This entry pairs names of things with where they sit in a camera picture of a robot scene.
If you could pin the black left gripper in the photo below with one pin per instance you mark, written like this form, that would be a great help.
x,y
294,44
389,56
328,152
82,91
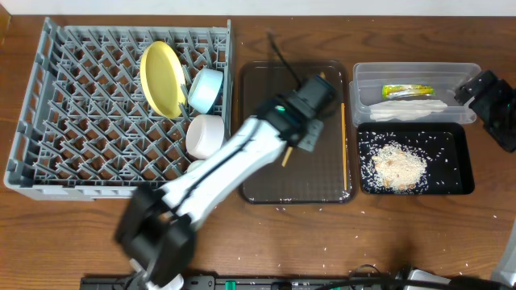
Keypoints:
x,y
310,134

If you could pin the wooden chopstick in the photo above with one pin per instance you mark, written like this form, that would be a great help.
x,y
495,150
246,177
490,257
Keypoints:
x,y
289,150
344,143

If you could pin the white pink shallow bowl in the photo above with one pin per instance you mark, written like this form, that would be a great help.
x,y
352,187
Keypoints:
x,y
205,136

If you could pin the light blue bowl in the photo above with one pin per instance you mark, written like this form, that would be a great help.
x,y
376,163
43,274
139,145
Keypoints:
x,y
204,89

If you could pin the yellow round plate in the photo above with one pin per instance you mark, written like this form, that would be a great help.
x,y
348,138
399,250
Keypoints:
x,y
161,78

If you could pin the small white cup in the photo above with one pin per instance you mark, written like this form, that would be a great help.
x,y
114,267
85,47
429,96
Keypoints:
x,y
194,165

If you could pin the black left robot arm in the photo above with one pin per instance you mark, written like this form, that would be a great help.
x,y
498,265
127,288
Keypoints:
x,y
158,228

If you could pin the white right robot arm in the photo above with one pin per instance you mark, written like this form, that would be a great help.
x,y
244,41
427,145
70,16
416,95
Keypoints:
x,y
492,99

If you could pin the clear plastic waste bin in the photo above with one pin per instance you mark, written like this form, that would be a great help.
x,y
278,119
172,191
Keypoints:
x,y
369,78

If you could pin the black waste tray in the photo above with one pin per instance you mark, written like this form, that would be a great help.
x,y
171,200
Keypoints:
x,y
453,172

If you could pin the brown serving tray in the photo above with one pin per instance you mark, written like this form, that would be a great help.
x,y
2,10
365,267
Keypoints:
x,y
309,177

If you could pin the pile of rice scraps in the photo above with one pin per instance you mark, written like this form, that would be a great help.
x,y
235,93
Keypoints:
x,y
398,163

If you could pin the green yellow snack wrapper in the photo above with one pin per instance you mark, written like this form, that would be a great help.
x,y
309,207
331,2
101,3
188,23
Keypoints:
x,y
390,92

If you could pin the white crumpled napkin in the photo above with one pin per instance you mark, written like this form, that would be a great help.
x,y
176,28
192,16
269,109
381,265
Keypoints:
x,y
405,110

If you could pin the grey plastic dish rack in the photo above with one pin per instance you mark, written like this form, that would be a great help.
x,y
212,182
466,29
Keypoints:
x,y
86,130

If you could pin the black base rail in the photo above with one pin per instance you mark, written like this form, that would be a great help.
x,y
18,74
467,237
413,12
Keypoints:
x,y
205,282

